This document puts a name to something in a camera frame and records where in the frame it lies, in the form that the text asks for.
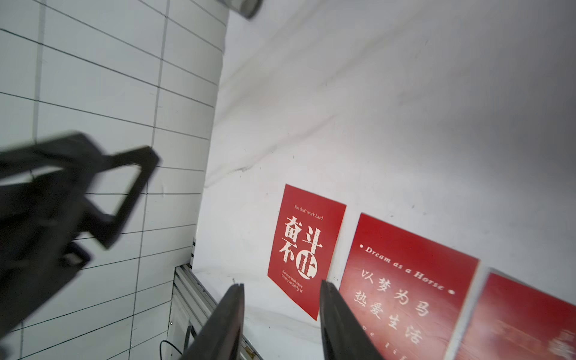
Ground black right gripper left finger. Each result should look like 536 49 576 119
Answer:
180 284 245 360

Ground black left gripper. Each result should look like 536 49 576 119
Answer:
1 133 160 336

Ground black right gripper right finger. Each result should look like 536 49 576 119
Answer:
319 280 384 360

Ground red postcard large characters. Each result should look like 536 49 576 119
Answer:
268 184 347 320

